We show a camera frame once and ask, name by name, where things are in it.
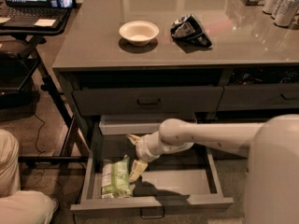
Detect person leg beige trousers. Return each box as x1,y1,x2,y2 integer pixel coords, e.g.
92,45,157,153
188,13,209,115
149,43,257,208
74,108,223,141
0,130,59,224

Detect green jalapeno chip bag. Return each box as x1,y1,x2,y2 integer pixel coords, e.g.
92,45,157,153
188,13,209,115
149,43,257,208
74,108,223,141
101,155,132,199

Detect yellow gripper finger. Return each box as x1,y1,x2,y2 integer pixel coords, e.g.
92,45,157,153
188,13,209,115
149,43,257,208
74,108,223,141
129,160,148,182
127,134,140,147

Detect yellow sticky note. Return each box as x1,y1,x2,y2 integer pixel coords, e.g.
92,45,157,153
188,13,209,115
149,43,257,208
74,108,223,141
35,19,55,27

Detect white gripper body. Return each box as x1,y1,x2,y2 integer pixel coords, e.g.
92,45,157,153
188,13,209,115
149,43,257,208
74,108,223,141
135,136,159,162

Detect black laptop stand table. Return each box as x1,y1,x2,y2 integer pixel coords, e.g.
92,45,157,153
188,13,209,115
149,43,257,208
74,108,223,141
0,10,88,165

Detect grey top right drawer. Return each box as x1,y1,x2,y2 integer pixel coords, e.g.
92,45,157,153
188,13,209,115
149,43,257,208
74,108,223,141
218,83,299,111

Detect grey counter cabinet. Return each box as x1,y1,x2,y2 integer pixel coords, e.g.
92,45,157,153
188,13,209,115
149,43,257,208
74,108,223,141
53,0,299,147

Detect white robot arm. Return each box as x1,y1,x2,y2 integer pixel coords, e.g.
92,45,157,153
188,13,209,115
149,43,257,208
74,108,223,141
128,114,299,224

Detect black crumpled chip bag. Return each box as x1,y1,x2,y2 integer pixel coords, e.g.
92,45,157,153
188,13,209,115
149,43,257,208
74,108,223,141
170,14,212,48

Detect black laptop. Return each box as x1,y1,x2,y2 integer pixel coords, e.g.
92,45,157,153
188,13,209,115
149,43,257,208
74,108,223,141
0,0,71,31

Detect white can right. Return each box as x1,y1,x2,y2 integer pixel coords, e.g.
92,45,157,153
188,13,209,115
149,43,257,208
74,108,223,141
274,0,299,27

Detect white can middle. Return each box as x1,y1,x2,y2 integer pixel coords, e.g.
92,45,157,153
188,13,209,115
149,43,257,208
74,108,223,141
271,0,298,21

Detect grey top left drawer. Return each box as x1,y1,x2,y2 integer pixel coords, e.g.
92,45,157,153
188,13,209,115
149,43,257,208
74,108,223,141
72,86,223,116

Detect white paper bowl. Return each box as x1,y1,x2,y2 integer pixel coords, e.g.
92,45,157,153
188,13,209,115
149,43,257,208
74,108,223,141
119,21,160,46

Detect open grey middle drawer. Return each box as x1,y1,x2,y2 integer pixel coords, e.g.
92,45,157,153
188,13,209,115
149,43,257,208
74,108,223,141
71,123,234,219

